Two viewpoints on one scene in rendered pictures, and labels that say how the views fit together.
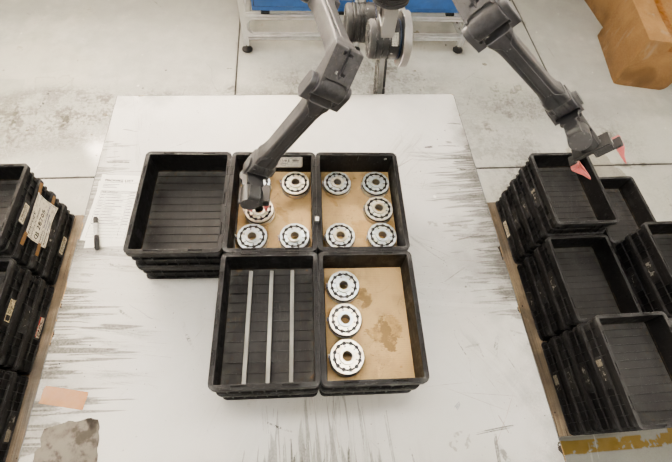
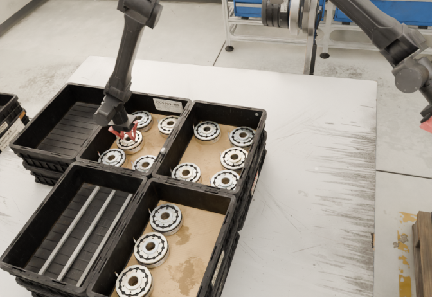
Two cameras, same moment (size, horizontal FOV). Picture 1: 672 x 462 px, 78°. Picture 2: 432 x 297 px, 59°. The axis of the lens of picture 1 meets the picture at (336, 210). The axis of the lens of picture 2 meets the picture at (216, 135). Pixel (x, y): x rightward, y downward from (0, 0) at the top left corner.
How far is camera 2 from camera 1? 65 cm
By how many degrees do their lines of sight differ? 25
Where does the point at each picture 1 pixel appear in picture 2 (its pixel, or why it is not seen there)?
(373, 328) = (177, 266)
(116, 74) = not seen: hidden behind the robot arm
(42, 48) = (88, 38)
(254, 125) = (175, 85)
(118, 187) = not seen: hidden behind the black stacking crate
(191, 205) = (84, 128)
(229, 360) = (40, 254)
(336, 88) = (142, 1)
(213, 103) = (152, 66)
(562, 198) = not seen: outside the picture
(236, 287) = (80, 197)
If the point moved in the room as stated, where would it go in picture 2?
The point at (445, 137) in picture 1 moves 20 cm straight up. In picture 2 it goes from (351, 117) to (359, 80)
